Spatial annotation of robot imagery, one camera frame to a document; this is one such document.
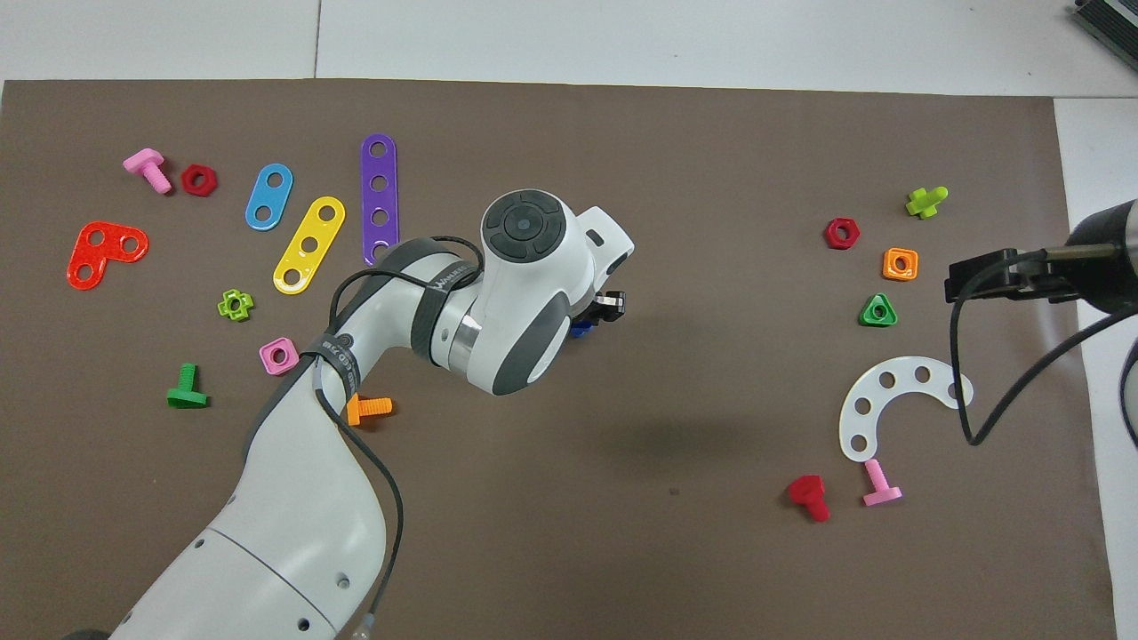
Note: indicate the blue square plastic nut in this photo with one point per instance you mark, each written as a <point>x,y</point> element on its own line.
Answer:
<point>580,330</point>

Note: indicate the lime green cross nut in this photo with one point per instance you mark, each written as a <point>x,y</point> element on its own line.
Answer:
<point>224,307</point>

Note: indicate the yellow three-hole plastic strip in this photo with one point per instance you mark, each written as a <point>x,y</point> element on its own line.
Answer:
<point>318,228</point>

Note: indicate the red angled three-hole plate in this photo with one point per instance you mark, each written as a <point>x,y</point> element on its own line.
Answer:
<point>92,253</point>

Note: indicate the lime green cross screw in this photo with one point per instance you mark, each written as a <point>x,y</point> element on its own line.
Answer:
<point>925,203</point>

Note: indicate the grey ribbed metal device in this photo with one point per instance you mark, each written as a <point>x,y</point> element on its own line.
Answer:
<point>1107,18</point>

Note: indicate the red plastic screw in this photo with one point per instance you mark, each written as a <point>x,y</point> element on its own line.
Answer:
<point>809,493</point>

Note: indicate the blue two-hole plastic strip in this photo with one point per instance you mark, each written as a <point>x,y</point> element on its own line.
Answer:
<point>269,196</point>

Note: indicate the orange plastic screw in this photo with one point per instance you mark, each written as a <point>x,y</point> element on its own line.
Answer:
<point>373,407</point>

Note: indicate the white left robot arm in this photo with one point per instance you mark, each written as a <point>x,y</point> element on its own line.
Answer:
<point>516,293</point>

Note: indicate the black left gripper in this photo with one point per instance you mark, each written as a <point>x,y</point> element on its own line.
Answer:
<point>587,311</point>

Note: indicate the white curved five-hole strip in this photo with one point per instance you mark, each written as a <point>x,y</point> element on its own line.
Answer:
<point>872,393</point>

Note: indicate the dark green plastic screw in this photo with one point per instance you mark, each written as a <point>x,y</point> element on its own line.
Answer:
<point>187,391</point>

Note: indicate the orange square plastic nut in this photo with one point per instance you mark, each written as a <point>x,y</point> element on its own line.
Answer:
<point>889,264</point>

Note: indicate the pink plastic screw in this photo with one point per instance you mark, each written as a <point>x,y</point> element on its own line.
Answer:
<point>880,489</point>
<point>147,169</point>

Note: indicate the red hexagonal plastic nut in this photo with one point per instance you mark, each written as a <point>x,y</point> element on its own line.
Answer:
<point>831,233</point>
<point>187,180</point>

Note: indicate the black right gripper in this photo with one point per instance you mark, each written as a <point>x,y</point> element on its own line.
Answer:
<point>1045,280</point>

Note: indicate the purple four-hole plastic strip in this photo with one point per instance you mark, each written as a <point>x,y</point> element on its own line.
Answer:
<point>380,200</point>

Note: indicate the pink square plastic nut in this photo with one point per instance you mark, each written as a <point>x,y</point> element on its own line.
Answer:
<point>268,357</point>

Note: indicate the green triangular plastic nut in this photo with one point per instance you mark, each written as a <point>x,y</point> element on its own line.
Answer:
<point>869,316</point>

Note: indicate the brown table mat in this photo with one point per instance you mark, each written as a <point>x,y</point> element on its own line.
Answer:
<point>711,400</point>

